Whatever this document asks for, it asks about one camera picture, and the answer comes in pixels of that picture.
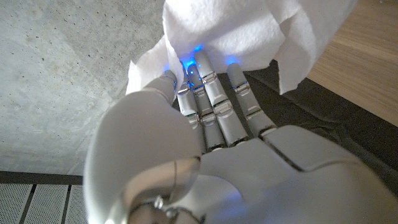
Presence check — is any white cloth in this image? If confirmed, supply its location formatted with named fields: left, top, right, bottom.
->
left=125, top=0, right=358, bottom=96

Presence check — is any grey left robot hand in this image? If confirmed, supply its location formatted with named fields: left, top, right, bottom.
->
left=83, top=49, right=398, bottom=224

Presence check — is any black backdrop curtain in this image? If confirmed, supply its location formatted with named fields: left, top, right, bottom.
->
left=170, top=58, right=398, bottom=197

